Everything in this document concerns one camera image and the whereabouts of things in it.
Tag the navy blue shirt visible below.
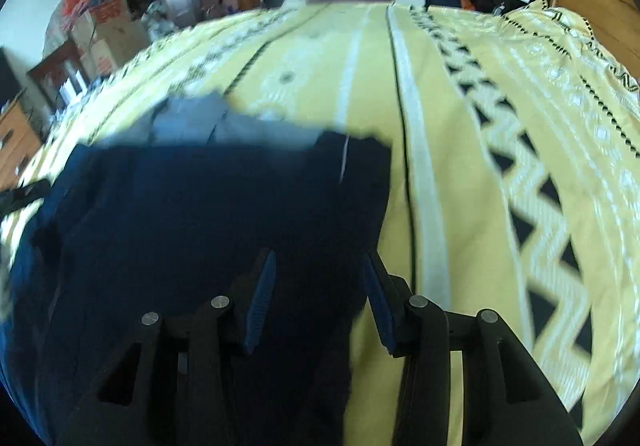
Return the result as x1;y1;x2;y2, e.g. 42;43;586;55
1;96;392;445

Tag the wooden drawer cabinet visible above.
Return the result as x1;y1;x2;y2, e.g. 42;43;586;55
0;100;41;189

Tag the cardboard boxes stack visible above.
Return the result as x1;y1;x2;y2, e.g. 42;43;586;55
70;0;150;79

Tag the wooden headboard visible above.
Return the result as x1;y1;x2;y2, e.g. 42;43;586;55
552;0;640;78

